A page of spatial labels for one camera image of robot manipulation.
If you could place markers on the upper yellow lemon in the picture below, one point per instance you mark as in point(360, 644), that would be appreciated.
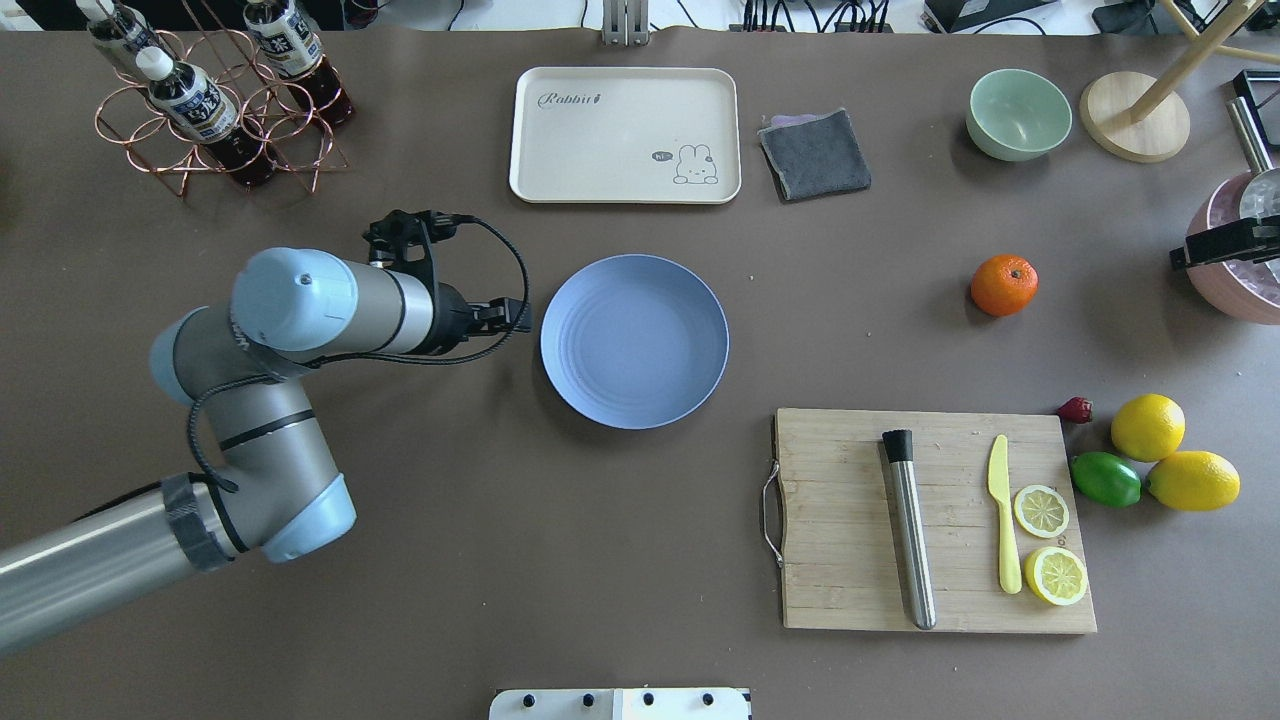
point(1148, 428)

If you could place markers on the yellow lemon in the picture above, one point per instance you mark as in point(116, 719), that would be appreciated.
point(1194, 481)
point(1148, 428)

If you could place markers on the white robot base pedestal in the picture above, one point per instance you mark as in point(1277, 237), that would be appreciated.
point(623, 703)

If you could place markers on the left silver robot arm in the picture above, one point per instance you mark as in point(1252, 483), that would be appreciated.
point(268, 480)

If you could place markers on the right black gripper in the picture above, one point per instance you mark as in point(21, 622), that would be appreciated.
point(1222, 243)

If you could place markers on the grey folded cloth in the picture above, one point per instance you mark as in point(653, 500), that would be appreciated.
point(814, 155)

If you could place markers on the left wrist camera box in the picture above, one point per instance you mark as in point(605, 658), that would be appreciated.
point(391, 239)

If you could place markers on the wooden stand round base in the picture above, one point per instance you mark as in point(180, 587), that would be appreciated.
point(1140, 118)

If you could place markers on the thin lemon slice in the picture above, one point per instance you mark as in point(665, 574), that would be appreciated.
point(1041, 511)

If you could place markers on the yellow plastic knife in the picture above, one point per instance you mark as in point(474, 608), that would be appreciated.
point(998, 485)

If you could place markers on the green lime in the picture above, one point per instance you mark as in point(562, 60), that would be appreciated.
point(1106, 479)

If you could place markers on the lower yellow lemon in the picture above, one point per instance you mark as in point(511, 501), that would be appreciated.
point(1194, 481)

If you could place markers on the lower right tea bottle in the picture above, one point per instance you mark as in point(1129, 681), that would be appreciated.
point(119, 32)

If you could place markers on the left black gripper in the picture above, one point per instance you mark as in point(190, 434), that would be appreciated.
point(451, 318)

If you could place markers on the top tea bottle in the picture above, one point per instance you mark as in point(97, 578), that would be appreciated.
point(205, 114)

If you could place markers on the tea bottle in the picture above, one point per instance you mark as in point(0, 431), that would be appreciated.
point(119, 32)
point(292, 48)
point(205, 114)

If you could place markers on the thick lemon half slice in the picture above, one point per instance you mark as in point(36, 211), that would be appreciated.
point(1056, 575)

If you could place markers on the orange tangerine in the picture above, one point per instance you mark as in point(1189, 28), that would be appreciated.
point(1003, 285)

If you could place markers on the blue plate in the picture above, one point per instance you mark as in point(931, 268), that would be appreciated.
point(634, 341)

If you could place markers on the red strawberry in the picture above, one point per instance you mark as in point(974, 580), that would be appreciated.
point(1077, 410)

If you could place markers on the lower left tea bottle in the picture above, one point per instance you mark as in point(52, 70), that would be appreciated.
point(292, 48)

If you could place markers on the cream rabbit tray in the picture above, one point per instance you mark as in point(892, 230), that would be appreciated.
point(625, 135)

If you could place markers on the copper wire bottle rack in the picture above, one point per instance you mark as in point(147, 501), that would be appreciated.
point(219, 43)

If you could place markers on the mint green bowl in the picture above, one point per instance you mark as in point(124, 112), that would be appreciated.
point(1016, 115)

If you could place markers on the bamboo cutting board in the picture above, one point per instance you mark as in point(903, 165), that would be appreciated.
point(842, 559)

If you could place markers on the steel cylinder black cap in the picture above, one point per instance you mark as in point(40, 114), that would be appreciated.
point(918, 586)

